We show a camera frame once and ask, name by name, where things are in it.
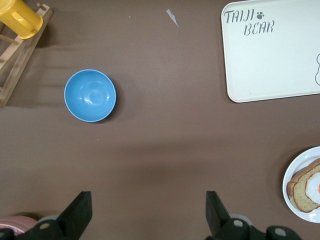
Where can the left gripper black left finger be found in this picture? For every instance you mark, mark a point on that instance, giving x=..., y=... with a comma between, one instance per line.
x=75, y=217

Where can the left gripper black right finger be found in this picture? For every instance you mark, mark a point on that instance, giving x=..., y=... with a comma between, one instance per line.
x=220, y=225

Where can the brown bread slice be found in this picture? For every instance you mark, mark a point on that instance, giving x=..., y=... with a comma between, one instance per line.
x=300, y=197

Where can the white round plate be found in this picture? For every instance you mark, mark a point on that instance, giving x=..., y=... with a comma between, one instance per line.
x=292, y=165

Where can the pink bowl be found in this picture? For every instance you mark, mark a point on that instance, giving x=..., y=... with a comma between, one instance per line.
x=17, y=221

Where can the fried egg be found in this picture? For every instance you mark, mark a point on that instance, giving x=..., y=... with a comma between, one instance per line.
x=313, y=186

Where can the blue bowl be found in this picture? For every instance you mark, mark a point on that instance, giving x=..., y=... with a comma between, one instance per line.
x=90, y=96

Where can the wooden mug rack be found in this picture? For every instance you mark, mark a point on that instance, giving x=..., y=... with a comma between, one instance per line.
x=22, y=57

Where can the cream bear print tray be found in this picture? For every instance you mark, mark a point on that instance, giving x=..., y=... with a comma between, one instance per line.
x=270, y=62

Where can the yellow mug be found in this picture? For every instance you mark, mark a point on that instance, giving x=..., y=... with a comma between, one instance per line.
x=17, y=17

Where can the small grey paper scrap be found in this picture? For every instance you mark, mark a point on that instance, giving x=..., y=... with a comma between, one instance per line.
x=172, y=17

